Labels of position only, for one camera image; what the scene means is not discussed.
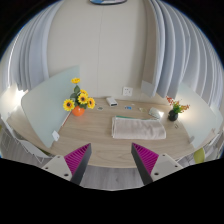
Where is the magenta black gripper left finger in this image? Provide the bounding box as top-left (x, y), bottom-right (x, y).
top-left (64, 144), bottom-right (92, 185)

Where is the white chair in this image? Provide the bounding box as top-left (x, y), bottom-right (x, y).
top-left (0, 115), bottom-right (52, 166)

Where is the wall clock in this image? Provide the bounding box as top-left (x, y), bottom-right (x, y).
top-left (90, 0), bottom-right (127, 5)

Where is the right grey curtain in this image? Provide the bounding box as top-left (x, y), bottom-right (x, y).
top-left (141, 0), bottom-right (224, 106)

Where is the right frosted desk divider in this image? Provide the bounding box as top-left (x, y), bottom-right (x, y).
top-left (176, 83), bottom-right (223, 148)

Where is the green chair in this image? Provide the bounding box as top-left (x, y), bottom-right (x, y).
top-left (193, 148), bottom-right (205, 164)

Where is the black pot with orange flowers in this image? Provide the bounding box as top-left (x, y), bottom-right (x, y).
top-left (166, 97), bottom-right (190, 121)

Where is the orange vase with sunflowers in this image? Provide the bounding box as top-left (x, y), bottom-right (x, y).
top-left (63, 78), bottom-right (95, 116)

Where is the frosted desk divider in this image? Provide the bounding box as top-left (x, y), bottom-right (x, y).
top-left (176, 83), bottom-right (223, 148)
top-left (21, 66), bottom-right (80, 148)

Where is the beige folded towel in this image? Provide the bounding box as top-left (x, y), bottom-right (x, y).
top-left (112, 117), bottom-right (166, 140)

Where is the left frosted desk divider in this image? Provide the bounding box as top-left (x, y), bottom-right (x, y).
top-left (21, 66), bottom-right (80, 148)

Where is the left grey curtain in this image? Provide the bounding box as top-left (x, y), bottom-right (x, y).
top-left (0, 0), bottom-right (63, 92)

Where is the white rectangular box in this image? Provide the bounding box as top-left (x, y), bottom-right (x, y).
top-left (106, 97), bottom-right (118, 107)

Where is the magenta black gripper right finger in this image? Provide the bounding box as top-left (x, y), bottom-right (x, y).
top-left (131, 143), bottom-right (159, 185)

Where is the grey curtain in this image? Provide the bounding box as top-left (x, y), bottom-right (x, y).
top-left (0, 0), bottom-right (63, 92)
top-left (141, 0), bottom-right (224, 106)

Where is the white wall socket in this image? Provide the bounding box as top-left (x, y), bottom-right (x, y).
top-left (122, 87), bottom-right (133, 96)

